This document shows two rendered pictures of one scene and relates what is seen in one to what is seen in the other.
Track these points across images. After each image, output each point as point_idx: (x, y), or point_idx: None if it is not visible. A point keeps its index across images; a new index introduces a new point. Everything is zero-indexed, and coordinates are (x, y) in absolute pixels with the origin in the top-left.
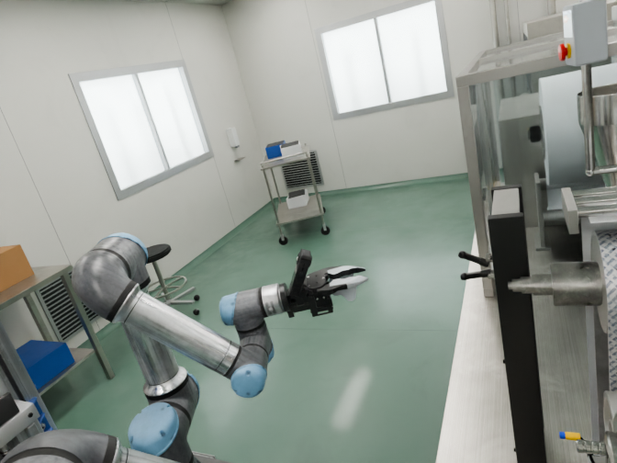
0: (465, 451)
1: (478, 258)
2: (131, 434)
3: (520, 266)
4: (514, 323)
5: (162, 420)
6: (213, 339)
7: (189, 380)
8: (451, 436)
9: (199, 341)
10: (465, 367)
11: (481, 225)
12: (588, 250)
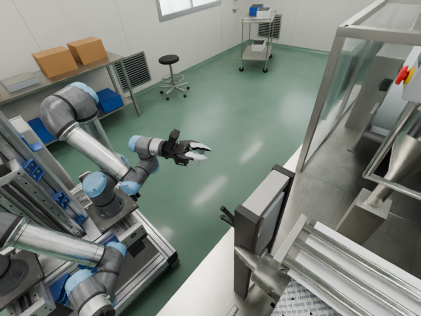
0: (221, 259)
1: (230, 217)
2: (83, 184)
3: (248, 241)
4: None
5: (97, 182)
6: (113, 163)
7: None
8: (220, 247)
9: (104, 163)
10: None
11: (309, 135)
12: None
